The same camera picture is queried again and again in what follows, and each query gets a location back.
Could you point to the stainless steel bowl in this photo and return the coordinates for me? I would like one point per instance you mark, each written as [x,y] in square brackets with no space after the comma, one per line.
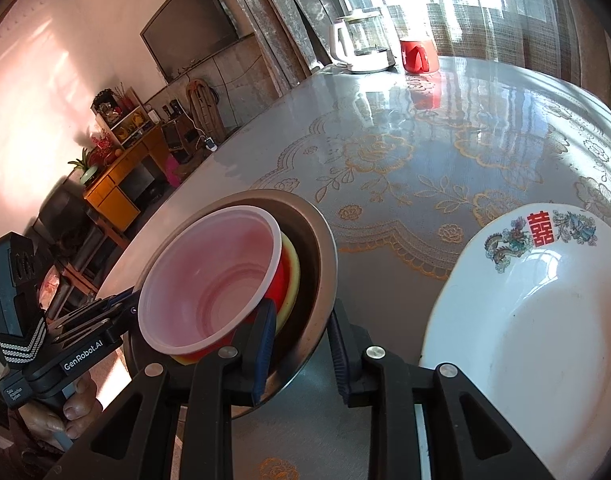
[313,275]

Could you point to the white power strip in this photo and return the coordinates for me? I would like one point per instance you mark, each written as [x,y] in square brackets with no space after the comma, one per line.
[211,144]

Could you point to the yellow plastic bowl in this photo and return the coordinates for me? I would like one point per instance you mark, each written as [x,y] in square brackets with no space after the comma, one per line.
[292,285]

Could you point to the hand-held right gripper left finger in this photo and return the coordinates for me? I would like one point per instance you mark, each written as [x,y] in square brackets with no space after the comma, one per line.
[263,347]

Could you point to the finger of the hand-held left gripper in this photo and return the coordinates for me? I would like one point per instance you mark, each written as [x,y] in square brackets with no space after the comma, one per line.
[98,327]
[118,300]

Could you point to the wooden shelf with ornaments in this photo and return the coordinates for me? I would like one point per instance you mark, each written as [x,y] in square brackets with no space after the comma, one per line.
[125,125]

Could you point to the green potted plant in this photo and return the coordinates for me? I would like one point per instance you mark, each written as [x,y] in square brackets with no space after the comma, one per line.
[87,170]

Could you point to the wall mounted television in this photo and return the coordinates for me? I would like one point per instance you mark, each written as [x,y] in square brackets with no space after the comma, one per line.
[190,25]

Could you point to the large white dragon print plate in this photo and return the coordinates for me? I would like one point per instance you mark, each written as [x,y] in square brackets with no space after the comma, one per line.
[535,335]

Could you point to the red flower decoration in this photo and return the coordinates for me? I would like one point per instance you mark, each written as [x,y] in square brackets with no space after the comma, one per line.
[101,144]

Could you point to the sheer white curtain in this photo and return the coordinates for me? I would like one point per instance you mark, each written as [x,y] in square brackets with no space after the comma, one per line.
[460,25]

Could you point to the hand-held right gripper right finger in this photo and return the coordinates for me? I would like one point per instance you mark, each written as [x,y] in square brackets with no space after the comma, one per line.
[338,355]

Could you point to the red mug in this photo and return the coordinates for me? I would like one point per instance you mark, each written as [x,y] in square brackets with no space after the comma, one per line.
[418,57]

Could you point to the wooden folding chair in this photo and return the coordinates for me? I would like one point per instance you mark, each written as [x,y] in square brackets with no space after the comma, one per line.
[203,110]

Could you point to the person's left hand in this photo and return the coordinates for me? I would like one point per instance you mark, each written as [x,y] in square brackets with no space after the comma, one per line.
[80,407]

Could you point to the orange wooden cabinet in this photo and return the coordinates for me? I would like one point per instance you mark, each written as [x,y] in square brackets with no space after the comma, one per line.
[110,195]

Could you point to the black speaker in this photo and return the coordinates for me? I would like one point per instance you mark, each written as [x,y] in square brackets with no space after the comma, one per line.
[173,135]

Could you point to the red plastic bowl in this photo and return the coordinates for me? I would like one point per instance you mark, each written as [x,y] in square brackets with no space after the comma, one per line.
[210,280]

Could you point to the grey patterned curtain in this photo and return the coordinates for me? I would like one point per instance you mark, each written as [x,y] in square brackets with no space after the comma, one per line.
[280,20]
[585,35]

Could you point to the white glass electric kettle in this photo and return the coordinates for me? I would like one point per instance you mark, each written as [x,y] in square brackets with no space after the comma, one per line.
[365,63]

